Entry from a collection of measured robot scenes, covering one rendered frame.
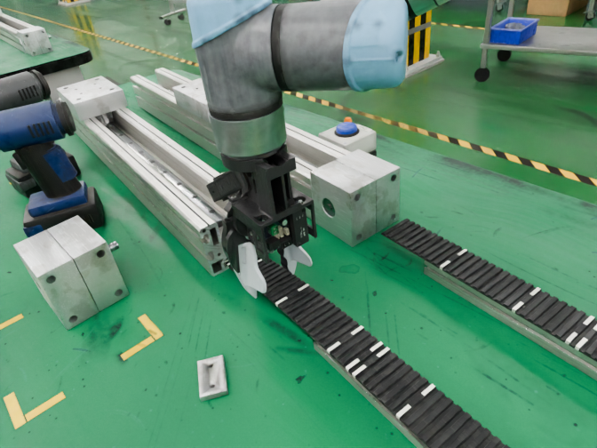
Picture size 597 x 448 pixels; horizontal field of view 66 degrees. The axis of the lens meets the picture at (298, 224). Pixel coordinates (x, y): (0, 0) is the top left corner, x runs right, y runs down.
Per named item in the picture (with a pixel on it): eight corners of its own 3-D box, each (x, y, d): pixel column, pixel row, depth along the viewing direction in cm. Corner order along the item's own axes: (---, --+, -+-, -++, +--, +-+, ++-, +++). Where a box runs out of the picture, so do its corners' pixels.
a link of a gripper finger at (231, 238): (227, 276, 56) (227, 212, 52) (221, 270, 57) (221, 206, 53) (260, 266, 59) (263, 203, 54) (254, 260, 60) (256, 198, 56)
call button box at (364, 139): (377, 159, 90) (377, 129, 86) (339, 178, 86) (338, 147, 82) (349, 147, 96) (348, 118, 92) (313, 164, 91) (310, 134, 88)
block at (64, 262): (145, 285, 67) (123, 232, 61) (67, 331, 61) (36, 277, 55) (115, 257, 73) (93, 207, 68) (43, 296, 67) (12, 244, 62)
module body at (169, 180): (269, 246, 71) (260, 200, 66) (211, 277, 67) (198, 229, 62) (107, 116, 126) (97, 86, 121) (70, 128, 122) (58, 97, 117)
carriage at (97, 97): (131, 117, 107) (123, 89, 103) (84, 132, 102) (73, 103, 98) (110, 101, 118) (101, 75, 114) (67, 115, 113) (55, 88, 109)
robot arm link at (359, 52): (411, -28, 42) (296, -18, 45) (404, 7, 34) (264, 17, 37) (409, 57, 47) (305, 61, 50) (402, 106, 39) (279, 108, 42)
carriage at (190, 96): (258, 119, 98) (252, 87, 94) (212, 136, 93) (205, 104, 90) (221, 101, 109) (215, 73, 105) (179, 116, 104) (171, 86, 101)
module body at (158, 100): (360, 198, 79) (358, 154, 74) (314, 222, 75) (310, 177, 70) (171, 96, 134) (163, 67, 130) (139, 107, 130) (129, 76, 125)
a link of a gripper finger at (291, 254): (310, 294, 60) (290, 247, 54) (284, 272, 64) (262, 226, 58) (328, 279, 61) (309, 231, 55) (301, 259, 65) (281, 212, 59)
